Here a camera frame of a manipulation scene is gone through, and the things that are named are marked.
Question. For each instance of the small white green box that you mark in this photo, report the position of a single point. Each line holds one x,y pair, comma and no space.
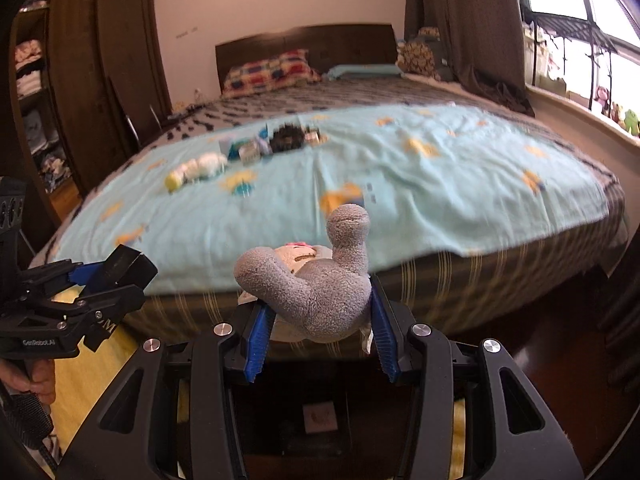
248,153

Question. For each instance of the colourful checked pillow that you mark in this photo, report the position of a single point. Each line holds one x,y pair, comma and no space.
270,70

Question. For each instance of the dark wooden wardrobe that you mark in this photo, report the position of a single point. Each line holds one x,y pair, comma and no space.
100,60

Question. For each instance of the shelf of folded clothes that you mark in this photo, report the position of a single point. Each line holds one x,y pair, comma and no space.
27,55

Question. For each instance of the black bin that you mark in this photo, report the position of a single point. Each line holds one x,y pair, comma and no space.
280,410

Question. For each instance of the yellow rug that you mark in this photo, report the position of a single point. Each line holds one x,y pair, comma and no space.
80,390

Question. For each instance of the dark green box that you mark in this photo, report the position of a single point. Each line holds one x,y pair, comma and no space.
287,137

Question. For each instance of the pink plush toy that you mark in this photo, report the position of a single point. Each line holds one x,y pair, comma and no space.
601,97

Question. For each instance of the black box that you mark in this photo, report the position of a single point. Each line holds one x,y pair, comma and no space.
127,265

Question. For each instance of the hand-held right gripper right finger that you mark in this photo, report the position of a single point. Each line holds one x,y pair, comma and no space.
382,340

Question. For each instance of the grey plush toy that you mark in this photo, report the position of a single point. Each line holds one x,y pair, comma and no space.
320,290

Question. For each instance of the metal tube frame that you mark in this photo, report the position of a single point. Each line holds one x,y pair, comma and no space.
132,130

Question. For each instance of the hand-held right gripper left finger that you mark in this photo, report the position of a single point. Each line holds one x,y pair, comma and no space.
257,345

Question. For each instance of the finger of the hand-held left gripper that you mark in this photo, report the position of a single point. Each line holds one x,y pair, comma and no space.
100,305
82,272

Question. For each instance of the small white packet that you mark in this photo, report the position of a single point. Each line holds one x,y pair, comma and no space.
320,417

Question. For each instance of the dark wooden headboard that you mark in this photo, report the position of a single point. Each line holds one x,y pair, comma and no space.
300,42

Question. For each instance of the black metal window rack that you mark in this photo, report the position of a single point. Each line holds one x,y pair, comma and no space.
570,27

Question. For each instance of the teal pillow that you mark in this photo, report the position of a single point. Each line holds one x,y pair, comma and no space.
360,70

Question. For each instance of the yellow patterned cushion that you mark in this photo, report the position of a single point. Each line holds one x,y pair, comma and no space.
417,57

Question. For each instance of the green toy figure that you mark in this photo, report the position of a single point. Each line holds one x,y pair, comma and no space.
631,120

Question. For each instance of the small pale box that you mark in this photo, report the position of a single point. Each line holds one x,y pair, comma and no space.
312,136

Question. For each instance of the striped bed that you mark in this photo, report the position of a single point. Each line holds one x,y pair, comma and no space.
450,290

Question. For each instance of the light blue printed blanket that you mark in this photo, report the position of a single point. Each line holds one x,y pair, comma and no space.
425,195

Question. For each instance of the white and yellow tube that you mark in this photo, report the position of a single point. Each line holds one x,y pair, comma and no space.
200,167

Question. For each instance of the brown curtain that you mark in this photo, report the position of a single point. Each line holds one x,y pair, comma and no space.
475,20

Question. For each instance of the person's left hand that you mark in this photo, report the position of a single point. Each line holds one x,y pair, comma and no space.
30,377

